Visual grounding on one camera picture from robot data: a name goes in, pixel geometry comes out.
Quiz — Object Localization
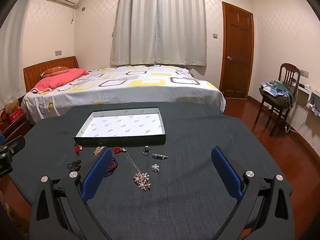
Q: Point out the orange embroidered pillow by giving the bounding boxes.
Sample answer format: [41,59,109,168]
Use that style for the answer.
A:
[40,66,71,78]

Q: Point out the white window curtain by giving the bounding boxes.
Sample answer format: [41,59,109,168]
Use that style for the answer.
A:
[111,0,208,67]

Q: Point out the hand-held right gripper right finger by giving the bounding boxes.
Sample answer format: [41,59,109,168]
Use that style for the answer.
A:
[211,145,297,240]

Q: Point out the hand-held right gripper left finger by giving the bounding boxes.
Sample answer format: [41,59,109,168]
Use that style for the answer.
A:
[29,147,113,240]

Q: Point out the pink pillow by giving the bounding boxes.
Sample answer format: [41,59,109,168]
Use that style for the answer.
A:
[32,68,90,93]

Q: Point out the white cable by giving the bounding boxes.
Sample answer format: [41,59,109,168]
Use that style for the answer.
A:
[284,99,313,133]

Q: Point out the bed with patterned sheet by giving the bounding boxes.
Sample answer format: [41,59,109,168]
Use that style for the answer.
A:
[22,65,227,125]

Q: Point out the brown plush toy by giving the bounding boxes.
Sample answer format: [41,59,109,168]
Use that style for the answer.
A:
[5,99,20,115]

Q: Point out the wooden headboard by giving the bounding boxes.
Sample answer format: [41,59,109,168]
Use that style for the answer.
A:
[23,56,79,93]

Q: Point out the red-brown bead bracelet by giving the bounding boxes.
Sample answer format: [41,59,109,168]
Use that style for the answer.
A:
[104,156,118,177]

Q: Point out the red box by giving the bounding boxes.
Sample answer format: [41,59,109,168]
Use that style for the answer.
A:
[7,106,26,123]

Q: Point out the wooden nightstand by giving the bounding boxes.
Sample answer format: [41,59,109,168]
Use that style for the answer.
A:
[0,112,32,143]

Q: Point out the white desk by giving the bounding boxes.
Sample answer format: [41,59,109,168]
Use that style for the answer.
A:
[294,82,320,117]

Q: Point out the dark grey table cloth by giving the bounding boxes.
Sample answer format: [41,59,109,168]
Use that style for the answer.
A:
[7,102,293,240]

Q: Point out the black bead bracelet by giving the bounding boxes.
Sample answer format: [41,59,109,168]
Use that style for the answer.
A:
[67,159,82,173]

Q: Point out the pile of clothes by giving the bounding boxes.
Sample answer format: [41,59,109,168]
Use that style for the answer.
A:
[259,80,295,110]

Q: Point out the green tray with white lining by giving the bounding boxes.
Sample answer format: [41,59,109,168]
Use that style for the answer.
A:
[73,107,167,147]

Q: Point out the brown wooden door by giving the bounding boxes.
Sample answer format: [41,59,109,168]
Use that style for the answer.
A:
[219,1,255,99]

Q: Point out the floral pearl pendant necklace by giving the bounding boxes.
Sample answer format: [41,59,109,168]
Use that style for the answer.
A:
[122,149,152,192]

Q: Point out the sheer white curtain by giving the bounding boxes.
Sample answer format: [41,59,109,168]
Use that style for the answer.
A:
[0,7,27,112]

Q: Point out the dark wooden chair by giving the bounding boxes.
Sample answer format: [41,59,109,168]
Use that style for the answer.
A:
[255,63,301,137]

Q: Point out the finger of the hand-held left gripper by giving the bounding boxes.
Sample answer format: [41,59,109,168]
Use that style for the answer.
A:
[0,135,26,178]

